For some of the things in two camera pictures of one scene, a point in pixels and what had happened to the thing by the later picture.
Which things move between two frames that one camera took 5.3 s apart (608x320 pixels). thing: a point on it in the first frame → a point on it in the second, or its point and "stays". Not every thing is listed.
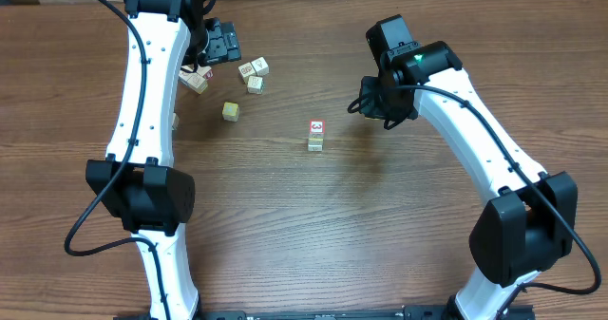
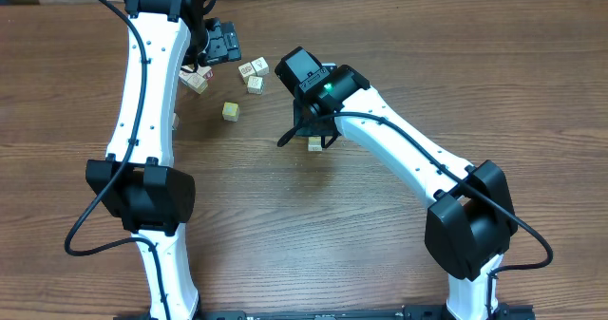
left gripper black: x=222 y=42 stays
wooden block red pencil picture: x=315 y=147 stays
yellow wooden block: x=197 y=83 stays
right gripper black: x=371 y=109 → x=306 y=129
